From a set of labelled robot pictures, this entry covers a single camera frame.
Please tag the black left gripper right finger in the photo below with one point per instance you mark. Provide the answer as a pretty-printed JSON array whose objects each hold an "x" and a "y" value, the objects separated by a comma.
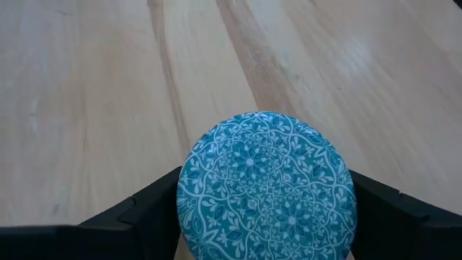
[{"x": 397, "y": 231}]

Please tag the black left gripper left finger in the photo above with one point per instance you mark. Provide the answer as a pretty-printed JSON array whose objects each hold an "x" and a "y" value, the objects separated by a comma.
[{"x": 108, "y": 238}]

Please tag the blue floral patterned round tin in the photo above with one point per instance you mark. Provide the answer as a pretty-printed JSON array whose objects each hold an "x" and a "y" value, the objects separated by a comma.
[{"x": 267, "y": 187}]

